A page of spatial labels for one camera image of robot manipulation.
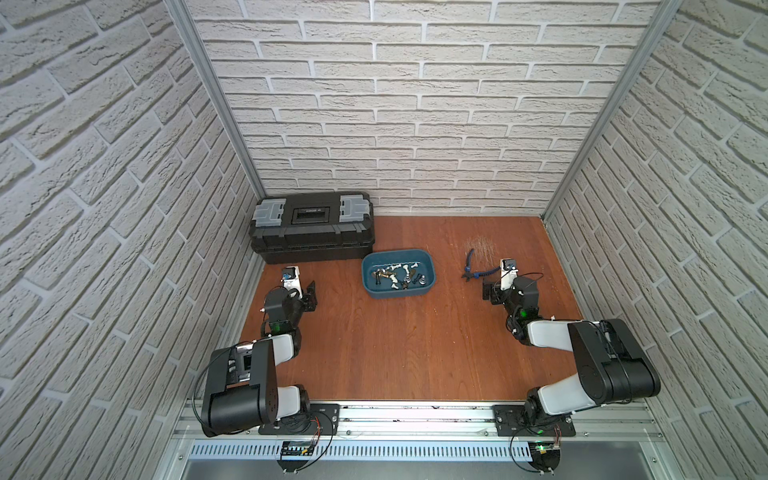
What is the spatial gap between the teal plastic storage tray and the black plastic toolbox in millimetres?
53

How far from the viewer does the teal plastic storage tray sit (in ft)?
3.23

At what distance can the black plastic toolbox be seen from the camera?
37.1 inches
